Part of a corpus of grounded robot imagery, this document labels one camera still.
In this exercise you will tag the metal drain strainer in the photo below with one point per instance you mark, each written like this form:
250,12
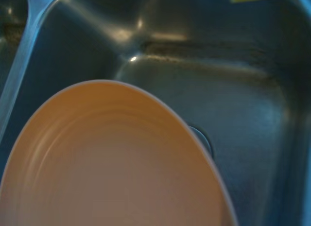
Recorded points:
207,143

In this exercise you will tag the orange plate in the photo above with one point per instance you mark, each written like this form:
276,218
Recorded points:
109,162

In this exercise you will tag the stainless steel double sink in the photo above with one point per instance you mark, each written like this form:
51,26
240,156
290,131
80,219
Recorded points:
243,102

